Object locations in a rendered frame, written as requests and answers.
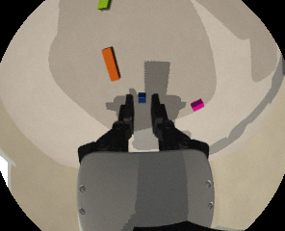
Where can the small blue cube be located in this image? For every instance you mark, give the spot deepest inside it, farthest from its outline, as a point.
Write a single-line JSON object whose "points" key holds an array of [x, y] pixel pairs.
{"points": [[142, 97]]}

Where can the olive green rod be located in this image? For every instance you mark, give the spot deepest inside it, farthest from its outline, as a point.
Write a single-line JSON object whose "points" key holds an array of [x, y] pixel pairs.
{"points": [[104, 4]]}

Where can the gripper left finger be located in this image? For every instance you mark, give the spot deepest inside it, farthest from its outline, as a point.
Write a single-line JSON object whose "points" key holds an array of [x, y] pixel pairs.
{"points": [[118, 137]]}

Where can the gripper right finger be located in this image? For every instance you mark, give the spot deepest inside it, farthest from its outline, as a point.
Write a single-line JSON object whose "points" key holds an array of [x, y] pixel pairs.
{"points": [[169, 137]]}

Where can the orange rod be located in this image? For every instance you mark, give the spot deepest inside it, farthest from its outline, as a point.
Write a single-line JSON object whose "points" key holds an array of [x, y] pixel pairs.
{"points": [[111, 63]]}

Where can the small magenta rod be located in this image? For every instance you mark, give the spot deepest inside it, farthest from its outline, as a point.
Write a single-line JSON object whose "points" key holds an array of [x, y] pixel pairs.
{"points": [[198, 104]]}

